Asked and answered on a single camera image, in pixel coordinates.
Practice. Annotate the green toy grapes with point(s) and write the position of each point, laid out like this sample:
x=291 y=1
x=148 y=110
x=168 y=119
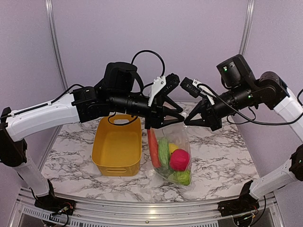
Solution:
x=164 y=172

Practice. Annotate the left aluminium frame post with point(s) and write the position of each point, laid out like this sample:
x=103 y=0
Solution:
x=55 y=44

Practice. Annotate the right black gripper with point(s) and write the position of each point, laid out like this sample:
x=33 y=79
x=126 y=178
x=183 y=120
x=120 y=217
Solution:
x=211 y=119

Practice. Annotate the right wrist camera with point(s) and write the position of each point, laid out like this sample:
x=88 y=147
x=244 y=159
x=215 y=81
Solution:
x=234 y=72

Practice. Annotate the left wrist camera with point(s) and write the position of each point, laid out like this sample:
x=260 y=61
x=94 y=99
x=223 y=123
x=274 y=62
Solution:
x=120 y=77

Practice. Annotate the clear zip top bag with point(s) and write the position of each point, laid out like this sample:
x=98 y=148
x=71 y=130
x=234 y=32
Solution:
x=175 y=133

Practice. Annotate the green toy bitter gourd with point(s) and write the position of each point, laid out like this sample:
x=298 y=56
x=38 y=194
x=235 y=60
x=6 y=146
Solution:
x=163 y=152

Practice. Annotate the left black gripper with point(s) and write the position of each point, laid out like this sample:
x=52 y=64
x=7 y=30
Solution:
x=157 y=116

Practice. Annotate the yellow toy lemon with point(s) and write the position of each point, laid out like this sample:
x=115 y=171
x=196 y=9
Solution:
x=172 y=147

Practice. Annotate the orange toy carrot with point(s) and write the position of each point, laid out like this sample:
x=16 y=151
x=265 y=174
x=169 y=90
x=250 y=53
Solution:
x=153 y=148

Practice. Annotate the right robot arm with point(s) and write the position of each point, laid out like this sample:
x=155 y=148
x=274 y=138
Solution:
x=272 y=91

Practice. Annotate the aluminium frame post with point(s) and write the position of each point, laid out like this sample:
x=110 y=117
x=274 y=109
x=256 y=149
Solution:
x=247 y=26
x=55 y=44

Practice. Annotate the red toy apple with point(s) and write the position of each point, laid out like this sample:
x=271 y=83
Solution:
x=179 y=160

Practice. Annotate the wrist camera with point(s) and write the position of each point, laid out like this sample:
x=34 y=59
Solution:
x=120 y=77
x=234 y=72

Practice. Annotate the yellow plastic basket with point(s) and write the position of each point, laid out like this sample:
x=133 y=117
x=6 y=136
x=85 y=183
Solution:
x=117 y=147

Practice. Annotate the front aluminium rail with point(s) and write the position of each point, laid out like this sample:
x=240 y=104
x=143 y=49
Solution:
x=103 y=213

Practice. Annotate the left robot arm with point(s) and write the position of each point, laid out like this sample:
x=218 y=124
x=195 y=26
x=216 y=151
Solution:
x=83 y=104

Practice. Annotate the right aluminium frame post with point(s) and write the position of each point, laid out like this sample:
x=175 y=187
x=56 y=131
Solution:
x=247 y=26

